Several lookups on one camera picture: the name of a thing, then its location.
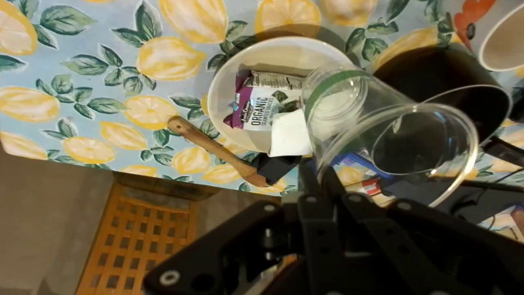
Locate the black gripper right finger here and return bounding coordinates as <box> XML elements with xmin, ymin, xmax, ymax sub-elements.
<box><xmin>328</xmin><ymin>193</ymin><xmax>524</xmax><ymax>295</ymax></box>

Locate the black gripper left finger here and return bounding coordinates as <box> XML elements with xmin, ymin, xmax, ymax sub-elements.
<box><xmin>142</xmin><ymin>201</ymin><xmax>287</xmax><ymax>295</ymax></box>

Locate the wooden lattice chair middle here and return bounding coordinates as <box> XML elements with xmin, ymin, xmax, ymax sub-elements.
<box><xmin>75</xmin><ymin>183</ymin><xmax>197</xmax><ymax>295</ymax></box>

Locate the clear plastic cup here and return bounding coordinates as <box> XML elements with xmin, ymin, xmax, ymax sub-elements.
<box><xmin>301</xmin><ymin>65</ymin><xmax>477</xmax><ymax>206</ymax></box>

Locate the white paper napkin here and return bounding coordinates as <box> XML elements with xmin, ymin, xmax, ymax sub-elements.
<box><xmin>268</xmin><ymin>109</ymin><xmax>312</xmax><ymax>157</ymax></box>

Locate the wooden spoon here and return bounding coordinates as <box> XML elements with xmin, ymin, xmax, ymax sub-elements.
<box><xmin>166</xmin><ymin>116</ymin><xmax>266</xmax><ymax>186</ymax></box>

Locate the purple snack packet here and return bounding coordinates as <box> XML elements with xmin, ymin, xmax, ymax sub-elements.
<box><xmin>222</xmin><ymin>67</ymin><xmax>304</xmax><ymax>131</ymax></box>

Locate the black round pan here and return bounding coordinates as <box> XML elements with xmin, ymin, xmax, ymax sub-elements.
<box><xmin>373</xmin><ymin>46</ymin><xmax>510</xmax><ymax>144</ymax></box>

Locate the white plate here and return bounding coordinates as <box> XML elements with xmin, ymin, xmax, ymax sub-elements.
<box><xmin>206</xmin><ymin>36</ymin><xmax>351</xmax><ymax>152</ymax></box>

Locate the lemon print tablecloth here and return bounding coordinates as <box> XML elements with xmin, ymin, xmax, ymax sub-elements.
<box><xmin>0</xmin><ymin>0</ymin><xmax>524</xmax><ymax>242</ymax></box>

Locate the white ceramic mug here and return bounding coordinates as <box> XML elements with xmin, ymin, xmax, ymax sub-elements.
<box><xmin>451</xmin><ymin>0</ymin><xmax>524</xmax><ymax>72</ymax></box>

